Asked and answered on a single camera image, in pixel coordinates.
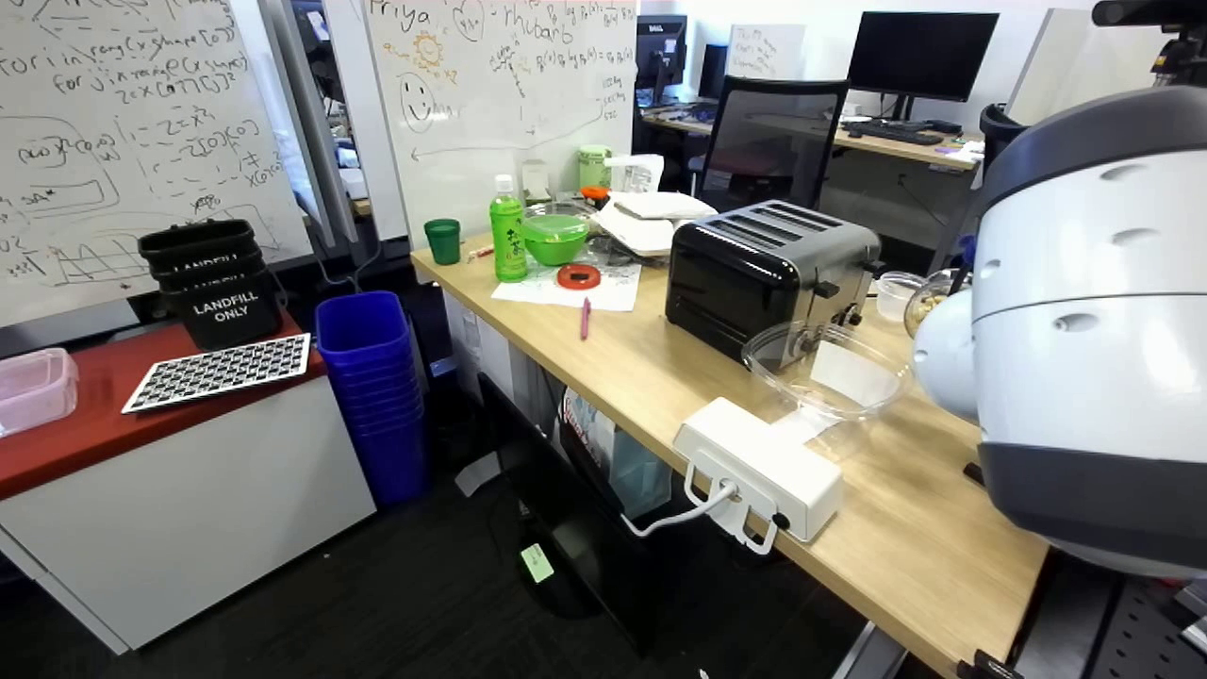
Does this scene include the black keyboard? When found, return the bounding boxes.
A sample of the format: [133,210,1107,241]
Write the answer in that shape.
[839,113,965,143]

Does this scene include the white rectangular box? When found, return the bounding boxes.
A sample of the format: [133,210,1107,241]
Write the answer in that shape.
[672,393,850,548]

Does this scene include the large whiteboard with equations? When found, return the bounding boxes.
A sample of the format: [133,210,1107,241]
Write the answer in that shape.
[0,0,319,332]

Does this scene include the white cabinet with red top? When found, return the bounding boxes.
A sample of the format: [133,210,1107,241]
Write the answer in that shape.
[0,317,383,657]

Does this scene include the green bottle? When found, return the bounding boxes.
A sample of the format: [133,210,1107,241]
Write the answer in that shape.
[487,168,531,286]

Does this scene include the red tape roll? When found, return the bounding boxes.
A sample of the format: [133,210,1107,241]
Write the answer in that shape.
[555,260,604,294]

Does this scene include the dark green cup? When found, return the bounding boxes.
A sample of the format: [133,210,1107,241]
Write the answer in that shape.
[424,213,466,267]

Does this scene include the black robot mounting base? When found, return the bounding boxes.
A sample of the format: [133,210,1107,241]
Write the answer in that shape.
[1005,549,1207,679]

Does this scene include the small clear plastic cup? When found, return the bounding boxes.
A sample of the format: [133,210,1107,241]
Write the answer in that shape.
[869,267,927,327]

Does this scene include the clear wine glass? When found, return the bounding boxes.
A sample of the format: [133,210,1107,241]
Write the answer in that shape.
[903,260,979,343]

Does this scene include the white paper sheet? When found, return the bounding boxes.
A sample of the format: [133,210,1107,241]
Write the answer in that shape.
[487,256,647,317]

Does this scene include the green can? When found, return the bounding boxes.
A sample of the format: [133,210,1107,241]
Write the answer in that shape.
[575,143,617,196]

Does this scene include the wide black monitor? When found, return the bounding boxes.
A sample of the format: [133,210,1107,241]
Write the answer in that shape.
[845,8,1005,127]

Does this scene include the white paper stack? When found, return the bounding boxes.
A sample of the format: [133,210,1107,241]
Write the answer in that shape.
[590,185,720,264]

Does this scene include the white cable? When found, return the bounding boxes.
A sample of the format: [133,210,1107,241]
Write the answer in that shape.
[617,455,784,558]

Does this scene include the whiteboard with drawings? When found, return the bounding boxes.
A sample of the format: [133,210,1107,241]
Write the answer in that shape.
[360,0,640,241]

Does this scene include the black mesh office chair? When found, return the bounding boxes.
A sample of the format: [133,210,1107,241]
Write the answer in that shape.
[696,73,855,220]

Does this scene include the wooden office desk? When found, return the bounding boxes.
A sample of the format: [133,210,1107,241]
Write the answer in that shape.
[634,105,990,174]

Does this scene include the green bowl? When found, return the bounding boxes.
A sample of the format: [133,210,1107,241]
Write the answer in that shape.
[520,206,596,271]

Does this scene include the checkerboard calibration board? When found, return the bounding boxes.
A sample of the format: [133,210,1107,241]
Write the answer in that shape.
[121,327,319,420]

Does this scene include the stacked blue bins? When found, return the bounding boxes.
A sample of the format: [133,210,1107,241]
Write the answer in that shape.
[314,291,434,514]

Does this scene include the black and silver toaster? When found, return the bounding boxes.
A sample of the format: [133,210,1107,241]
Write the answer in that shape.
[659,196,886,376]

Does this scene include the clear plastic storage box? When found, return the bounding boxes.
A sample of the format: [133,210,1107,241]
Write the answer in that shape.
[0,343,85,440]

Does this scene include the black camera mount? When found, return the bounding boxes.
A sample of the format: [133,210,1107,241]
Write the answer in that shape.
[1089,0,1207,89]

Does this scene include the stacked black bins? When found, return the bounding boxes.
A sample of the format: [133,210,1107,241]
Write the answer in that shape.
[135,220,291,354]

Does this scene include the narrow black monitor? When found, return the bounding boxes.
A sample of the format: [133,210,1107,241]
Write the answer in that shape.
[634,11,696,95]

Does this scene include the clear bottle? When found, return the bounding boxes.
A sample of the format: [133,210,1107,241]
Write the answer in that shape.
[520,154,557,210]

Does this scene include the green and white card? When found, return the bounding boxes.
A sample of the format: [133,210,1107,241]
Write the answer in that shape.
[517,539,557,587]

